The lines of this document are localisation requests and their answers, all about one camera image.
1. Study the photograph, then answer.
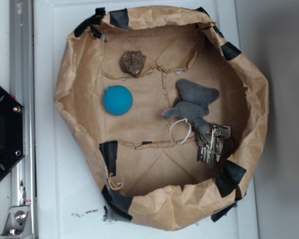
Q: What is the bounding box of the silver keys bunch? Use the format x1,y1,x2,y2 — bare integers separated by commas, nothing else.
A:
195,124,235,169

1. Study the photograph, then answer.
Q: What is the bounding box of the white string loop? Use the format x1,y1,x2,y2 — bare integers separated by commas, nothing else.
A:
169,118,192,146

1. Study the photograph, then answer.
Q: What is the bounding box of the brown rock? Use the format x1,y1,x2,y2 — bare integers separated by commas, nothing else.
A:
120,51,146,78

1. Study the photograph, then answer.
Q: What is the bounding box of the grey plush elephant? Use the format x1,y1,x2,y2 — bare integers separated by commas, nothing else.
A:
162,79,220,133

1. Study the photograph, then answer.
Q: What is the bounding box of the brown paper bag bin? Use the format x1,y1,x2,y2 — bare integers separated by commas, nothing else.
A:
54,6,269,231

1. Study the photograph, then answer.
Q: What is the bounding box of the metal corner bracket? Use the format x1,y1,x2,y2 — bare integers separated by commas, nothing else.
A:
0,206,32,239

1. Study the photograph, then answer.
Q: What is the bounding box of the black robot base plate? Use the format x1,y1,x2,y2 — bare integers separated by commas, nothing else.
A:
0,86,24,182

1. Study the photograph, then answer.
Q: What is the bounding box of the aluminium rail frame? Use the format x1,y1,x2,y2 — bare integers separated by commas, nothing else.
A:
9,0,38,239

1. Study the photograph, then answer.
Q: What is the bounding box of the blue ball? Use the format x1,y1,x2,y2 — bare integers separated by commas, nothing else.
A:
103,85,133,116

